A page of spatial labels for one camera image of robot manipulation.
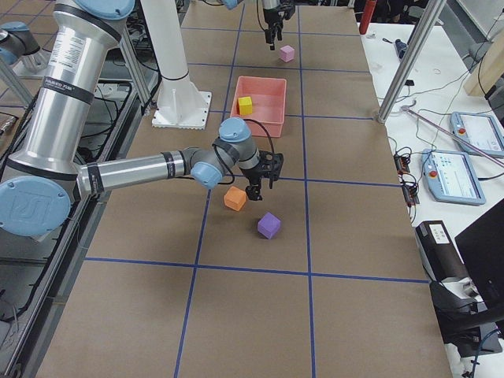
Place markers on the far teach pendant tablet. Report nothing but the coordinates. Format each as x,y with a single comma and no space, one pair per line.
480,130

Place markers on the folded dark blue umbrella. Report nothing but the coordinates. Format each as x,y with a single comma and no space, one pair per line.
400,48

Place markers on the black box with label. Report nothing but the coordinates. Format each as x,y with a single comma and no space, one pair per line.
438,253

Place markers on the orange foam block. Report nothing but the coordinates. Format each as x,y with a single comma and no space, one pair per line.
235,198

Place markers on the near teach pendant tablet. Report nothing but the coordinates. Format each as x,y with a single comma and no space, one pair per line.
451,177

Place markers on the black monitor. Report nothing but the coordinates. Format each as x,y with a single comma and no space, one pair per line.
481,248

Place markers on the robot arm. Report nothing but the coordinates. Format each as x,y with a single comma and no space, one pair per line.
41,180

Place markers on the purple foam block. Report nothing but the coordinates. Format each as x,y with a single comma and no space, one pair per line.
269,225

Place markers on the yellow foam block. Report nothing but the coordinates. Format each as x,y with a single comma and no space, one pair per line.
245,105

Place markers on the teach pendant tablet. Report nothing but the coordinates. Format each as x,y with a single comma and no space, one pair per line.
480,130
451,177

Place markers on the red cylinder bottle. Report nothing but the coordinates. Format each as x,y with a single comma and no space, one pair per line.
366,16

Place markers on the pink plastic bin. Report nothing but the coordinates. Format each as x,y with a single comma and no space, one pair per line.
268,100

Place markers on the aluminium frame post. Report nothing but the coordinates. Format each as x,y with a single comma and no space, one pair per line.
417,40

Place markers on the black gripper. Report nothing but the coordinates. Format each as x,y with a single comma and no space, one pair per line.
269,16
252,174

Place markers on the light pink foam block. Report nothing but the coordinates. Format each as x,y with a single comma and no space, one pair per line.
287,53

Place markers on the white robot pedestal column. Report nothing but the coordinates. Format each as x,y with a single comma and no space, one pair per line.
179,102

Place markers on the long metal grabber stick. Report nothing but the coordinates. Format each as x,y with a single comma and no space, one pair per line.
458,139

